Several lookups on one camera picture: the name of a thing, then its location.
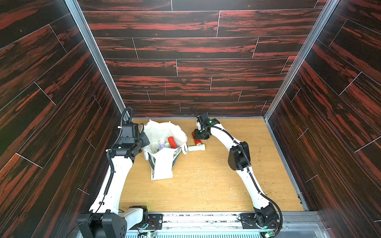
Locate cream flashlight sideways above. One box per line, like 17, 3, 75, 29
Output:
188, 144, 206, 152

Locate lavender white flashlight front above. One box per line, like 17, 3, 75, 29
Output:
159, 140, 166, 150

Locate white printed tote bag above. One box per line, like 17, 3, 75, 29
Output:
143, 120, 188, 180

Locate red flashlight front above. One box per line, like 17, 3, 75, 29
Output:
168, 136, 177, 149

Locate red flashlight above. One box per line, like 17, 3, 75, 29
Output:
192, 132, 202, 145
168, 136, 177, 149

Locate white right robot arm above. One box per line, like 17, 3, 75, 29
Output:
194, 119, 283, 229

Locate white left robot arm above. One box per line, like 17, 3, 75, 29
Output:
77, 136, 149, 238

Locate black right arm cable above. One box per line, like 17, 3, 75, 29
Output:
189, 106, 283, 230

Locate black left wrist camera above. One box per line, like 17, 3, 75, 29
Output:
121, 123, 140, 144

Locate aluminium corner post left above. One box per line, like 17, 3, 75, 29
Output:
64, 0, 126, 112

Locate aluminium corner post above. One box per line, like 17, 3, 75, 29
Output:
263, 0, 340, 121
64, 0, 126, 112

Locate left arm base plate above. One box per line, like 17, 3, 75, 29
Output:
130, 213, 164, 231

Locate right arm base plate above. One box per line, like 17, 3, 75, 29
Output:
237, 213, 281, 230

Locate aluminium front rail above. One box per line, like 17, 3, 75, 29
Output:
125, 211, 330, 238

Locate aluminium corner post right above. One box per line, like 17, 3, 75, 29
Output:
263, 0, 340, 121

